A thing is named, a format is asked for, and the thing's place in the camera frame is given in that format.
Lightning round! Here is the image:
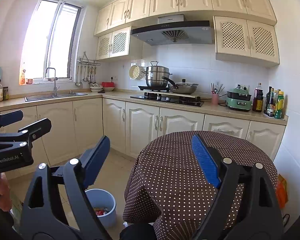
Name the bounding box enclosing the polka dot tablecloth table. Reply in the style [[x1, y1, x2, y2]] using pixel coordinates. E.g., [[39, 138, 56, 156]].
[[122, 130, 278, 240]]

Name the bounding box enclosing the wooden board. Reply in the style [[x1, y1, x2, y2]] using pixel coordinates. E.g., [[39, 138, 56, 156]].
[[137, 89, 202, 98]]

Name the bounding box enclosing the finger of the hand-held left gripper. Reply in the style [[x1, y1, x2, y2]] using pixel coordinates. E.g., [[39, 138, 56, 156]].
[[0, 118, 52, 147], [0, 110, 24, 133]]

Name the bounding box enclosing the steel steamer pot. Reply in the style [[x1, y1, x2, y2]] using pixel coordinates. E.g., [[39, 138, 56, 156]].
[[141, 61, 172, 87]]

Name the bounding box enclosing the metal utensil rack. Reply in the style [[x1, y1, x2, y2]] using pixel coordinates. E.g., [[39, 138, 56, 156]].
[[77, 52, 101, 67]]

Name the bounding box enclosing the green oil bottle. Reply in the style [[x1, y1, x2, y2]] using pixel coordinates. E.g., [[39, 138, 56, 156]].
[[274, 90, 285, 119]]

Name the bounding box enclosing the metal faucet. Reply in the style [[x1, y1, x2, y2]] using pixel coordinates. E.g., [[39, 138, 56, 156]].
[[44, 67, 59, 97]]

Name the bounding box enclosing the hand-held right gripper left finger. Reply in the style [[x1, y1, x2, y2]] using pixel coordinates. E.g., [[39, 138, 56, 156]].
[[20, 135, 113, 240]]

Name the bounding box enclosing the black gas stove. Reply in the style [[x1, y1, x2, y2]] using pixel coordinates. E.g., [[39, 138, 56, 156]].
[[129, 94, 205, 107]]

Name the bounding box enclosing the person's left hand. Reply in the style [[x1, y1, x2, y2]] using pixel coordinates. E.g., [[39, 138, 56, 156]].
[[0, 173, 12, 212]]

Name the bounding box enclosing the beige kitchen countertop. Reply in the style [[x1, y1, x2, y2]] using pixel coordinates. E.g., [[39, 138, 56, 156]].
[[0, 90, 289, 126]]

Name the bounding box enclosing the steel wok with lid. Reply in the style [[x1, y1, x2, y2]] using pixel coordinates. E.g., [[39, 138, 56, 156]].
[[161, 76, 199, 94]]

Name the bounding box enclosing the light blue waste bin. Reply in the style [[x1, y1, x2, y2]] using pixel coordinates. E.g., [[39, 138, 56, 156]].
[[84, 188, 117, 228]]

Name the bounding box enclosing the orange bag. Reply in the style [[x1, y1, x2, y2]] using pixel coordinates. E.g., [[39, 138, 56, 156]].
[[276, 174, 288, 209]]

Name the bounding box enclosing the steel sink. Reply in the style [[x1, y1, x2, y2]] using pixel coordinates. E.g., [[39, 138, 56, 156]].
[[24, 92, 88, 102]]

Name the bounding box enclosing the dark glass bottle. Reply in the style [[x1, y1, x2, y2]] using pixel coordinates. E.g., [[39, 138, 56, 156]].
[[265, 86, 277, 117]]

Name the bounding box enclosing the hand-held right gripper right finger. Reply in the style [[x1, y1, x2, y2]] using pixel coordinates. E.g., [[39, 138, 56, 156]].
[[191, 134, 284, 240]]

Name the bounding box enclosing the row of hanging utensils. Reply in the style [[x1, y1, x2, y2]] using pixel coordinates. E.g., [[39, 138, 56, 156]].
[[75, 65, 98, 87]]

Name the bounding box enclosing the cream lattice door cabinet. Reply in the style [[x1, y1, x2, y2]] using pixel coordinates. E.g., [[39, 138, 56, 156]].
[[213, 16, 280, 67], [96, 26, 132, 61]]

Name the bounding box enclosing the green electric cooker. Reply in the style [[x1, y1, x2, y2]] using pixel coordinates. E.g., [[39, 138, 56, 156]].
[[225, 85, 252, 112]]

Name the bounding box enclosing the cream round colander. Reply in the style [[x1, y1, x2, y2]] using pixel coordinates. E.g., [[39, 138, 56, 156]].
[[129, 64, 144, 80]]

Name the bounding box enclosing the kitchen window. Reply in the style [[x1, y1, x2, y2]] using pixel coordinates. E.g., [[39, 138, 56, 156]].
[[20, 0, 83, 84]]

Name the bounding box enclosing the grey range hood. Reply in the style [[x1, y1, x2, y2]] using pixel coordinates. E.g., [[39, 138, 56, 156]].
[[130, 14, 215, 46]]

